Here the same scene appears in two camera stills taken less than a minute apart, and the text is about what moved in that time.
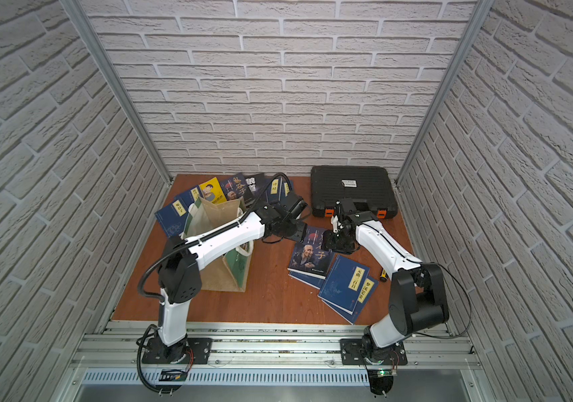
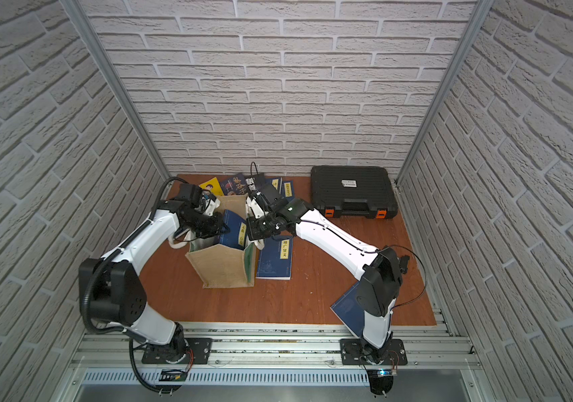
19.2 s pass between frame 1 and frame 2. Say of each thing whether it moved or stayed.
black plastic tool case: stayed
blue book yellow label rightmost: stayed
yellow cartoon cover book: stayed
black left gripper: moved
